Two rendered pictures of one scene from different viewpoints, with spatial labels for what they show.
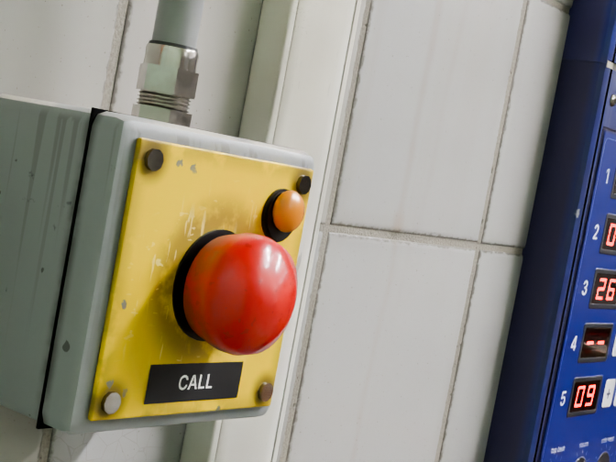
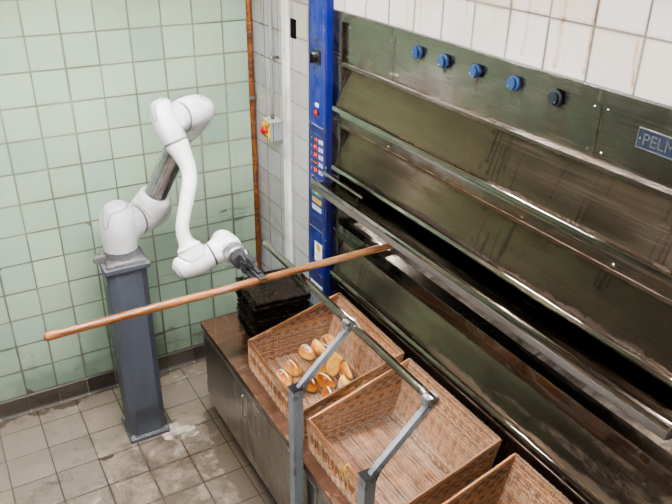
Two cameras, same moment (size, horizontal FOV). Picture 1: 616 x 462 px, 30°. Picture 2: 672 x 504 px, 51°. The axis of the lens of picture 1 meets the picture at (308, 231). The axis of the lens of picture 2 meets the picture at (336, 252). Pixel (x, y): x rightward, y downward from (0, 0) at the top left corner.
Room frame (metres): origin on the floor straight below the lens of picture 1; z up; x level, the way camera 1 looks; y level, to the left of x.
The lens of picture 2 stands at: (2.02, -2.97, 2.55)
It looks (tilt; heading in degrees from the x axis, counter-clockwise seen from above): 28 degrees down; 113
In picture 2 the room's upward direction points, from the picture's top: 1 degrees clockwise
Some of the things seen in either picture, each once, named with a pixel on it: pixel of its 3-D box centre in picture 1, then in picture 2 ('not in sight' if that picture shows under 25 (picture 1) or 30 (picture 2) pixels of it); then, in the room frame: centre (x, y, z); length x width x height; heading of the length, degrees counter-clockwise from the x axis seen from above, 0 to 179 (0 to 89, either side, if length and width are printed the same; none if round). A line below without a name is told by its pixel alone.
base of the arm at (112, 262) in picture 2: not in sight; (117, 253); (-0.01, -0.71, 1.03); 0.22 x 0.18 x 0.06; 52
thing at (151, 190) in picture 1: (138, 264); (272, 128); (0.40, 0.06, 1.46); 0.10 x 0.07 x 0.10; 143
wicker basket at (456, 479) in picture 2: not in sight; (398, 444); (1.48, -1.03, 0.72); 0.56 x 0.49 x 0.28; 144
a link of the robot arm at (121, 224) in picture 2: not in sight; (119, 224); (0.00, -0.68, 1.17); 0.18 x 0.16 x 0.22; 85
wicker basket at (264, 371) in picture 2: not in sight; (322, 360); (1.01, -0.67, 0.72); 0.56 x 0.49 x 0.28; 142
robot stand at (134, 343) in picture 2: not in sight; (134, 347); (0.00, -0.69, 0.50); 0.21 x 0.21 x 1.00; 52
